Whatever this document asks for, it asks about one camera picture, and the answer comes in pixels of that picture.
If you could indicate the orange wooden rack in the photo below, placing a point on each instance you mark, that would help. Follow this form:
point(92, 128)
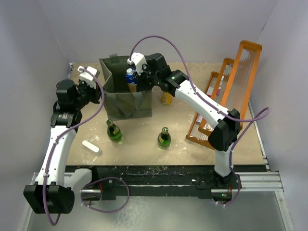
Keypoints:
point(239, 75)

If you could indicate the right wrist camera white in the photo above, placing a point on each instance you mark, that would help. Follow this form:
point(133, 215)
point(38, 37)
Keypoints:
point(138, 60)

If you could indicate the green canvas bag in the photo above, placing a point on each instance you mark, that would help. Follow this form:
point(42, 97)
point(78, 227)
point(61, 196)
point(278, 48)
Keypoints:
point(119, 102)

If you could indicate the blue juice carton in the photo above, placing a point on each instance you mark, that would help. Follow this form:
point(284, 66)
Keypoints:
point(131, 80)

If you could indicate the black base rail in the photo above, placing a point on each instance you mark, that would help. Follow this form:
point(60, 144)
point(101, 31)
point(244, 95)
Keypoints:
point(160, 181)

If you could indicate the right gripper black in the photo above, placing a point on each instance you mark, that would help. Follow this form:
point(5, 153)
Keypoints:
point(142, 81)

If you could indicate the red white small box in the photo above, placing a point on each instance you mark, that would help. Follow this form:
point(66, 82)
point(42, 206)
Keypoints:
point(209, 91)

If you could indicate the left green glass bottle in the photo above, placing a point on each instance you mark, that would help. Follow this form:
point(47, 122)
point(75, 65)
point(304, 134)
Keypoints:
point(113, 131)

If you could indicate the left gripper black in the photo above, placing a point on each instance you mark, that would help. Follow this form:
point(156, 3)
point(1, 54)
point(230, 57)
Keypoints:
point(96, 92)

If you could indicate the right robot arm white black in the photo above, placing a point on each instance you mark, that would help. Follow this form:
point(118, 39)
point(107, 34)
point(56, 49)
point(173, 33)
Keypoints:
point(223, 121)

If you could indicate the green orange juice bottle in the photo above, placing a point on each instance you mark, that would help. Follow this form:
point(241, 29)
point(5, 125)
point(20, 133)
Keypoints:
point(166, 98)

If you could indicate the right green glass bottle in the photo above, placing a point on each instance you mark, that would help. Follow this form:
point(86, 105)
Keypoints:
point(164, 138)

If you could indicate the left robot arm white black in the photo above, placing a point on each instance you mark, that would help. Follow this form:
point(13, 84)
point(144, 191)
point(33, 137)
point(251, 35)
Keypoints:
point(51, 192)

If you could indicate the green glass bottle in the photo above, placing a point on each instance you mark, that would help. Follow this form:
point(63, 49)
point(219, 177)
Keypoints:
point(164, 138)
point(113, 131)

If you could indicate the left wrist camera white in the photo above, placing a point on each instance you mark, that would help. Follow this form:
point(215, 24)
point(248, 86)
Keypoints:
point(86, 75)

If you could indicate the white red label card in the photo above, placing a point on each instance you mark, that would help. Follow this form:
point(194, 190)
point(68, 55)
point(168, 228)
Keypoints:
point(199, 119)

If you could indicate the white flat bar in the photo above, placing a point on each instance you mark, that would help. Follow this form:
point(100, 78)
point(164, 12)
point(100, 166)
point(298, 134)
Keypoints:
point(91, 147)

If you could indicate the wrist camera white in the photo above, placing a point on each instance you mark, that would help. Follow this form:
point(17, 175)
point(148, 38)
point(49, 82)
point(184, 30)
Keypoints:
point(86, 75)
point(138, 60)

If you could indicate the pink white marker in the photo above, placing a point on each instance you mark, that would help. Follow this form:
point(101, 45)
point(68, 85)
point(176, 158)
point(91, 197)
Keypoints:
point(220, 85)

